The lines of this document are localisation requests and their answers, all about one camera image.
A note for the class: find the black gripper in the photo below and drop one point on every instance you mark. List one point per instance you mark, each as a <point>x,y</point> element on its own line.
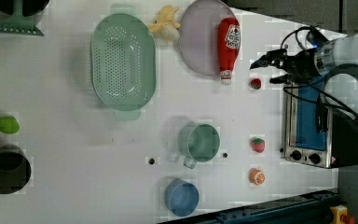
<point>300,69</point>

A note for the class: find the red ketchup bottle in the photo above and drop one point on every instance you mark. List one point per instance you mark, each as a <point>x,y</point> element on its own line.
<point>228,45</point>

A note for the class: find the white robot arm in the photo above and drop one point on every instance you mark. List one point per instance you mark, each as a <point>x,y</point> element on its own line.
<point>325,58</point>

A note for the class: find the pink round plate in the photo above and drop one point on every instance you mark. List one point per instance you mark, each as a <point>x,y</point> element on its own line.
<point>198,35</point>

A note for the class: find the upper strawberry toy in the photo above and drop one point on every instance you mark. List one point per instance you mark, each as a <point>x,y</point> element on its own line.
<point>256,83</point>

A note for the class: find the strawberry toy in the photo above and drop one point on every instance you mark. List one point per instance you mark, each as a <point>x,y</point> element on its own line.
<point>256,83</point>
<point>258,145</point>

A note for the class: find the silver black toaster oven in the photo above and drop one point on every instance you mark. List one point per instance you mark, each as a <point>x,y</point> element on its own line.
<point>315,135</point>

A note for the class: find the lower strawberry toy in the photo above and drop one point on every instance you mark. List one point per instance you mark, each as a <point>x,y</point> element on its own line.
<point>258,145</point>

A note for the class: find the green metal mug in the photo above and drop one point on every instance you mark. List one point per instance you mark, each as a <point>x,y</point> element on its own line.
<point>198,142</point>

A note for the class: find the orange slice toy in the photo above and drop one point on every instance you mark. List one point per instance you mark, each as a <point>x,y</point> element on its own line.
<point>257,177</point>

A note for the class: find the yellow toy banana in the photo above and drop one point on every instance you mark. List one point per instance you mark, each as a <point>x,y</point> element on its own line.
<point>165,24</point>

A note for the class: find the green oval colander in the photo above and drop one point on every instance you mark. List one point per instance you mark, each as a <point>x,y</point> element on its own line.
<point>123,61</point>

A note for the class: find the yellow red emergency button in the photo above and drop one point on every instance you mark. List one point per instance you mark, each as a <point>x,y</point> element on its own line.
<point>341,216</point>

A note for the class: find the blue cup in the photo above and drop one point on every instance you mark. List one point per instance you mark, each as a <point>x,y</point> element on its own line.
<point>181,197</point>

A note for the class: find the green spatula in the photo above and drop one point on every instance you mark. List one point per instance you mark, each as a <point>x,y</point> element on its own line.
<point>18,24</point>

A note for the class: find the green lime toy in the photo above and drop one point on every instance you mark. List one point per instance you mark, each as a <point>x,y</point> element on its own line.
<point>9,125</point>

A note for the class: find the black cylinder container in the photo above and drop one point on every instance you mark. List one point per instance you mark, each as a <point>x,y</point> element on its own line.
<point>15,169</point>

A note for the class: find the dark blue table rail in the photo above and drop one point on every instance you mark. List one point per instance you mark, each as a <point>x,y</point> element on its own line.
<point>310,208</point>

